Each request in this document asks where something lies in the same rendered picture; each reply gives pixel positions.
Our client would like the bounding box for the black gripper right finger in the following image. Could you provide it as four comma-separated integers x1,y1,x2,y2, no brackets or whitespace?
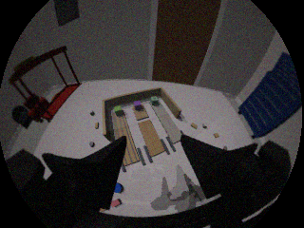
180,134,258,200

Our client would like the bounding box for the blue round disc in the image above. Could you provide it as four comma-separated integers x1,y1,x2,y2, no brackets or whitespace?
114,182,123,193

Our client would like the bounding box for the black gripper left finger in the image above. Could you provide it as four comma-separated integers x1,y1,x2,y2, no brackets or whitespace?
42,136,128,210

